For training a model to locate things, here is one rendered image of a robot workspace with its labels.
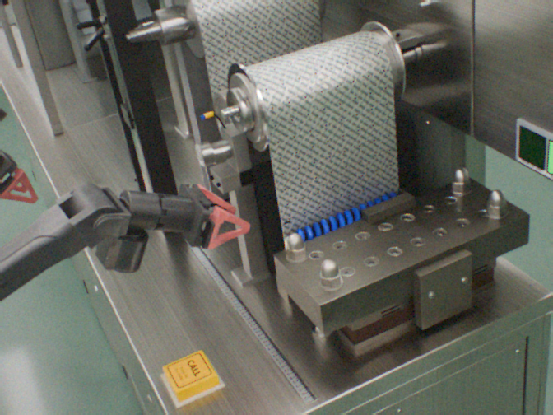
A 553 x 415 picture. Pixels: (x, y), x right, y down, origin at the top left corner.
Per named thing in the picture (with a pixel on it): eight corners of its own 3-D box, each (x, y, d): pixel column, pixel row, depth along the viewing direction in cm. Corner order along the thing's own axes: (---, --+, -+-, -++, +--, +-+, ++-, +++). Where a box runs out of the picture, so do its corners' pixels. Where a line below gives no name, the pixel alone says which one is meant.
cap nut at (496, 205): (480, 212, 126) (480, 188, 124) (498, 204, 127) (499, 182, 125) (495, 221, 123) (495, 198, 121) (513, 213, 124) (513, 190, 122)
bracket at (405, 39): (379, 44, 131) (378, 33, 130) (406, 35, 132) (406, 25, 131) (395, 52, 127) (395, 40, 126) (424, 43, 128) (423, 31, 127)
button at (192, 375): (164, 376, 122) (161, 366, 120) (204, 359, 124) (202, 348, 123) (179, 403, 116) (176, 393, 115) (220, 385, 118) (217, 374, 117)
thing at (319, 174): (283, 239, 129) (268, 144, 119) (397, 193, 136) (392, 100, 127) (285, 240, 129) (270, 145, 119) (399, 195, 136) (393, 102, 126)
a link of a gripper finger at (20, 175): (39, 179, 153) (4, 152, 147) (51, 192, 147) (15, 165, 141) (16, 204, 152) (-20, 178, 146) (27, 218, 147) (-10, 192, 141)
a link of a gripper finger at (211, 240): (248, 253, 120) (195, 249, 115) (231, 232, 125) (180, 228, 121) (261, 216, 117) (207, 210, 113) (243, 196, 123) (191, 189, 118)
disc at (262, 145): (235, 132, 131) (220, 53, 123) (238, 132, 131) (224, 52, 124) (272, 165, 119) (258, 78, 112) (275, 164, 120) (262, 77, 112)
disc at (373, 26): (360, 90, 139) (353, 13, 131) (362, 90, 139) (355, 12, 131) (406, 117, 127) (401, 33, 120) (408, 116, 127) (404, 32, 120)
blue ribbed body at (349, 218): (293, 244, 129) (290, 227, 128) (397, 202, 136) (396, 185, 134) (302, 253, 127) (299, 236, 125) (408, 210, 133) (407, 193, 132)
